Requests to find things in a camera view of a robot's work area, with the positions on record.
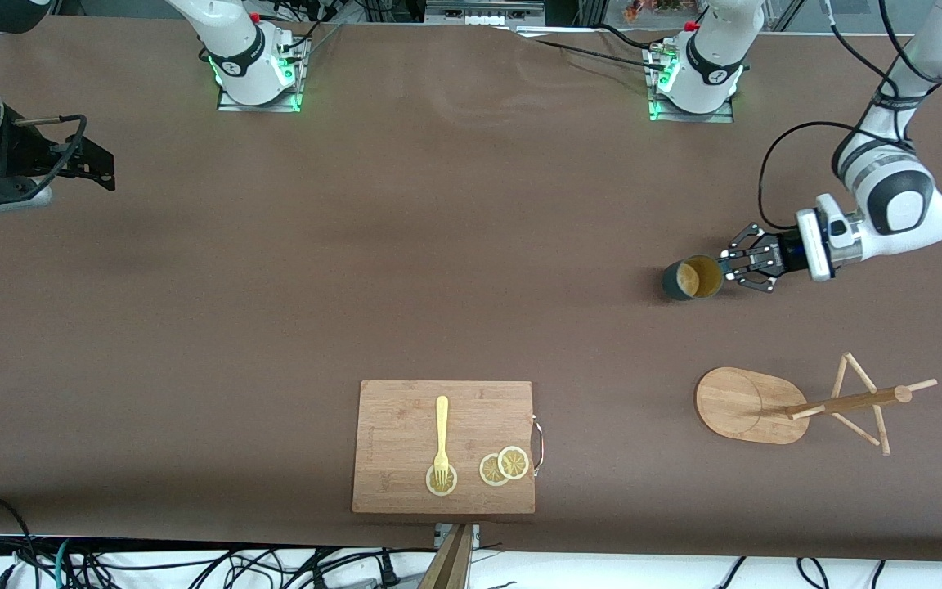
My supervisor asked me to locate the teal mug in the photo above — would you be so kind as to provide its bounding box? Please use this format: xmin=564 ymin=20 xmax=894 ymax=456
xmin=662 ymin=255 xmax=725 ymax=302

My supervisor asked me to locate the wooden mug rack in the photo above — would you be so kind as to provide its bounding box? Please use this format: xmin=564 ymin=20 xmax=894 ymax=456
xmin=695 ymin=353 xmax=938 ymax=456

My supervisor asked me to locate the brown table cover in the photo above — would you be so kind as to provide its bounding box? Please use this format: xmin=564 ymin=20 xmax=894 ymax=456
xmin=0 ymin=15 xmax=942 ymax=564

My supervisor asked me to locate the lemon slice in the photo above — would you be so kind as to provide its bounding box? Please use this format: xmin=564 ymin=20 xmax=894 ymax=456
xmin=479 ymin=453 xmax=511 ymax=488
xmin=425 ymin=463 xmax=459 ymax=497
xmin=497 ymin=446 xmax=530 ymax=481

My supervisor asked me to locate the yellow plastic fork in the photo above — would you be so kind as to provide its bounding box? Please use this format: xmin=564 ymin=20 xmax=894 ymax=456
xmin=433 ymin=396 xmax=451 ymax=488

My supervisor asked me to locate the white power strip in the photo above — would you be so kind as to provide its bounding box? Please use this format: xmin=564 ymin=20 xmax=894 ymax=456
xmin=425 ymin=0 xmax=547 ymax=26

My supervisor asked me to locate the bamboo cutting board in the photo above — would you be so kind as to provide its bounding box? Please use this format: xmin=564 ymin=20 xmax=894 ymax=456
xmin=352 ymin=380 xmax=545 ymax=515

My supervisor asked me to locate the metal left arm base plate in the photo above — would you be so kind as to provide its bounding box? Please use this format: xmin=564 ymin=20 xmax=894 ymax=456
xmin=647 ymin=45 xmax=736 ymax=124

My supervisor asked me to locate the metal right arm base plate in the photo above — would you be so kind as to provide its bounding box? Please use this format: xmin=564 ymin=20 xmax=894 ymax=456
xmin=216 ymin=37 xmax=309 ymax=114

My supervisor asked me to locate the black base cable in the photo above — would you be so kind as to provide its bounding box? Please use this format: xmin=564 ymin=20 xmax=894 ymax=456
xmin=595 ymin=23 xmax=668 ymax=53
xmin=530 ymin=39 xmax=662 ymax=73

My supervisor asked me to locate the teal floor cable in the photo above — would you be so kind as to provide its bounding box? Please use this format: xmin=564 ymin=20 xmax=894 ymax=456
xmin=54 ymin=538 xmax=76 ymax=589

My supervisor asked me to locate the metal post bracket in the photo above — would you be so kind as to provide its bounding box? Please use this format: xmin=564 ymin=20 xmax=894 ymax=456
xmin=434 ymin=524 xmax=481 ymax=550

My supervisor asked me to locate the wooden post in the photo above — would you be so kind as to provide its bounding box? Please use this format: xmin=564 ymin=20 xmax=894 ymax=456
xmin=417 ymin=524 xmax=473 ymax=589

